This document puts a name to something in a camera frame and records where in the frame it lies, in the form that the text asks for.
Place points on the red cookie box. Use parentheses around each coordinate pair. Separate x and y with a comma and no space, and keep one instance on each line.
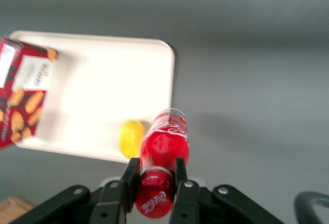
(23,93)

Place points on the beige plastic tray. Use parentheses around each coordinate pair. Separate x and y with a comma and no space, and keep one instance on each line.
(102,80)

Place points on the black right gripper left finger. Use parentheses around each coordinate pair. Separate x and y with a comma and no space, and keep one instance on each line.
(123,188)

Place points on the oak wooden drawer cabinet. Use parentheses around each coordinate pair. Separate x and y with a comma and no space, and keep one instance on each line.
(13,209)

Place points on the yellow lemon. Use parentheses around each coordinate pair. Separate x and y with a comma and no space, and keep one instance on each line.
(131,138)

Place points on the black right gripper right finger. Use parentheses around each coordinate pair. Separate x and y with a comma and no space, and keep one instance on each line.
(183,193)

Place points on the red coke bottle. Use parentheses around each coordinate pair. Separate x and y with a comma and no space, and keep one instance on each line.
(164,144)

